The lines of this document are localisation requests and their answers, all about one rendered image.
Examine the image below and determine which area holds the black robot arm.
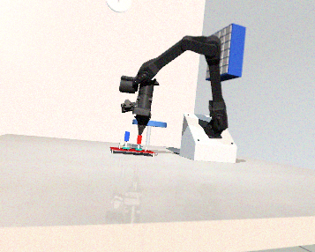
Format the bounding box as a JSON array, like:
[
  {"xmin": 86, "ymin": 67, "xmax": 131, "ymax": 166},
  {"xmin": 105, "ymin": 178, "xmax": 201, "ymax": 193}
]
[{"xmin": 119, "ymin": 35, "xmax": 229, "ymax": 139}]

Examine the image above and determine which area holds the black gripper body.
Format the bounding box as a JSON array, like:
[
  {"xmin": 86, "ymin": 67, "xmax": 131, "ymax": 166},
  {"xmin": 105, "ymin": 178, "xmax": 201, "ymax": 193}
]
[{"xmin": 132, "ymin": 94, "xmax": 153, "ymax": 119}]

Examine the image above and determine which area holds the red circuit board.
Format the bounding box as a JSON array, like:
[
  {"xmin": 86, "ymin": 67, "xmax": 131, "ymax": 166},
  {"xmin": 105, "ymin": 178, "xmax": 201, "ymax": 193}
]
[{"xmin": 110, "ymin": 131, "xmax": 155, "ymax": 157}]

